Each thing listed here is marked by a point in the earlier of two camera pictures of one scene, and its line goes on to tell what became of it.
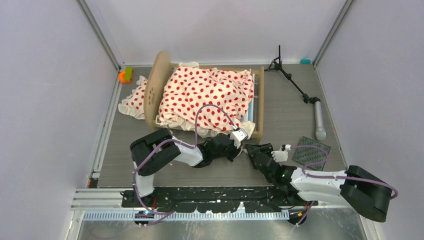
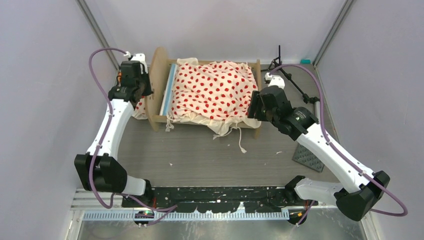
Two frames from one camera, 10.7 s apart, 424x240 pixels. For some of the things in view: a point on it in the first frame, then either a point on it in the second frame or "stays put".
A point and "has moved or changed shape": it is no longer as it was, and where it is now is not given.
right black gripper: [252, 149] to [255, 100]
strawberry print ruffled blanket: [186, 88] has moved or changed shape
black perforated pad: [307, 155] stays put
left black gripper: [235, 150] to [146, 76]
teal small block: [305, 61] stays put
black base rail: [257, 200] stays put
